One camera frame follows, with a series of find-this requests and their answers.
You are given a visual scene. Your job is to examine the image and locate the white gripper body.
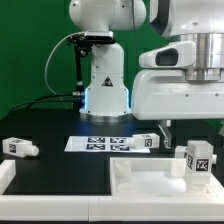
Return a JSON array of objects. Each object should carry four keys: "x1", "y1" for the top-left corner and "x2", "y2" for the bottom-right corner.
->
[{"x1": 131, "y1": 41, "x2": 224, "y2": 120}]

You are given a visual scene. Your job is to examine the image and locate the black mounted camera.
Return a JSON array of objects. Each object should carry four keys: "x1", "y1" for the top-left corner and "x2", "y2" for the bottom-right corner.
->
[{"x1": 66, "y1": 31, "x2": 116, "y2": 58}]

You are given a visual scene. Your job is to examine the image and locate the grey and black cables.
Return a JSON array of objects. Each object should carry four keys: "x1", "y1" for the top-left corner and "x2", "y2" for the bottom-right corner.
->
[{"x1": 6, "y1": 31, "x2": 86, "y2": 116}]

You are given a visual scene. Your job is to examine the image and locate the white square tabletop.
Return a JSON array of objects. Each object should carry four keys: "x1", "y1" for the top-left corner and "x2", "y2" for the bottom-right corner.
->
[{"x1": 110, "y1": 157, "x2": 224, "y2": 199}]

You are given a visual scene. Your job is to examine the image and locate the white U-shaped fence frame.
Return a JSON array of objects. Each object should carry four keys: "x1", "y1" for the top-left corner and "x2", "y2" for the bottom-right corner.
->
[{"x1": 0, "y1": 160, "x2": 224, "y2": 222}]

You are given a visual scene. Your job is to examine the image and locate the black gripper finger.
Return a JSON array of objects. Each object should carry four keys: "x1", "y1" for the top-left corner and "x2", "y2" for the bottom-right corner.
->
[{"x1": 158, "y1": 120, "x2": 172, "y2": 149}]

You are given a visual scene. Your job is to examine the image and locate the white marker sheet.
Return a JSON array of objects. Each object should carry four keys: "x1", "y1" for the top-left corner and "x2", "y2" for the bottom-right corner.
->
[{"x1": 64, "y1": 136, "x2": 150, "y2": 153}]

